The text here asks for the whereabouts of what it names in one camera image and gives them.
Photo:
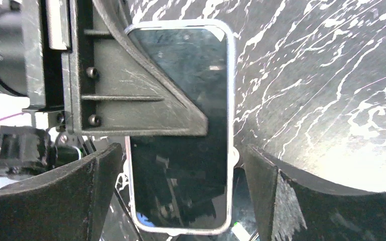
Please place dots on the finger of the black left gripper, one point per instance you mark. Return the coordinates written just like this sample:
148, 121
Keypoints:
112, 89

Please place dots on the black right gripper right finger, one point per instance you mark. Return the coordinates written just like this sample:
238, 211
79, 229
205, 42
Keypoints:
293, 204

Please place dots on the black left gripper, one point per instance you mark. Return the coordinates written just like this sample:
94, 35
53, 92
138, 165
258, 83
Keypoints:
33, 35

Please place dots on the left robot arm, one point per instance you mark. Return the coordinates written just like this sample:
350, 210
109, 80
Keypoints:
28, 151

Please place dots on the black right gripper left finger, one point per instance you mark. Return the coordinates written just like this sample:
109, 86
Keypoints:
68, 203

